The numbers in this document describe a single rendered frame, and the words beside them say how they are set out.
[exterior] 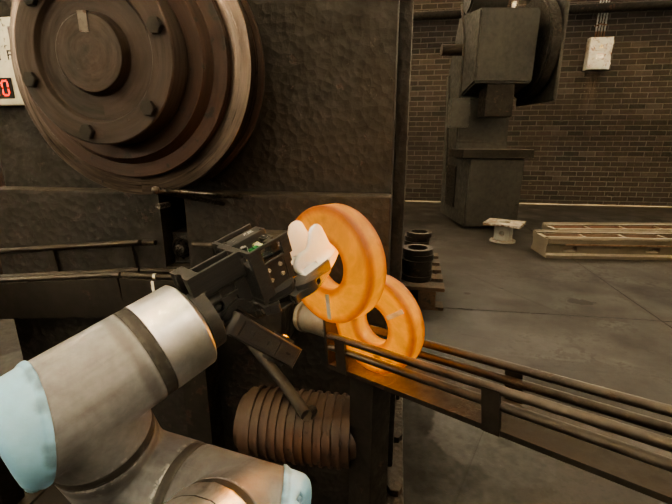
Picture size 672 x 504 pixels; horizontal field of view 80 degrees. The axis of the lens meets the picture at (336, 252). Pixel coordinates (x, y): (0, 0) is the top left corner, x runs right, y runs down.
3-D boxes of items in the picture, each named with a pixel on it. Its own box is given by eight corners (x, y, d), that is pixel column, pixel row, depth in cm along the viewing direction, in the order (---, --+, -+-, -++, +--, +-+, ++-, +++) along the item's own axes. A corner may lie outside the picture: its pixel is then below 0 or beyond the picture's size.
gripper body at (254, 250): (293, 229, 43) (194, 287, 35) (312, 296, 46) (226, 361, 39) (251, 220, 48) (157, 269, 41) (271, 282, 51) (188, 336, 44)
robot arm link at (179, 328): (191, 403, 36) (147, 365, 43) (235, 369, 39) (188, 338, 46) (151, 324, 32) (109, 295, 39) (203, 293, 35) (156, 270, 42)
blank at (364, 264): (297, 206, 59) (279, 208, 57) (382, 200, 48) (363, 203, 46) (309, 308, 61) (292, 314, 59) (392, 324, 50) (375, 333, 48)
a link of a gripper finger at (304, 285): (337, 261, 47) (282, 300, 42) (340, 272, 48) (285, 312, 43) (310, 254, 51) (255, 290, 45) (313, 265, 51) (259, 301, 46)
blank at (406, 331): (372, 374, 69) (359, 382, 66) (334, 291, 71) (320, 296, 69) (443, 353, 58) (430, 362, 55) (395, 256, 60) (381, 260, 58)
